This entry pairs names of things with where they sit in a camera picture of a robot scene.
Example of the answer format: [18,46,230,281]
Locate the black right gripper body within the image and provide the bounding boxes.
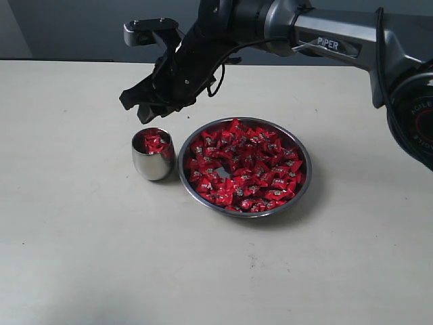
[119,27,223,110]

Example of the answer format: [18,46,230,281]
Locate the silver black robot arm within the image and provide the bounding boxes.
[120,1,432,168]

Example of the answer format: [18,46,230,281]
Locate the red candies inside cup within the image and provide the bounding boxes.
[142,131,169,155]

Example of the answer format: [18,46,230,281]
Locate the stainless steel cup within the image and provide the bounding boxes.
[131,127,176,181]

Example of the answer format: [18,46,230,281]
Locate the pile of red wrapped candies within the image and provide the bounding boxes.
[184,117,305,213]

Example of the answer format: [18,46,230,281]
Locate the round steel bowl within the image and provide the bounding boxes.
[177,116,313,219]

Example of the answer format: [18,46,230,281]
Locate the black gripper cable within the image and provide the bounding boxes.
[206,37,292,98]

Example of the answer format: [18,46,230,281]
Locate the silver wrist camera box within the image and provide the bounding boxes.
[123,18,181,48]

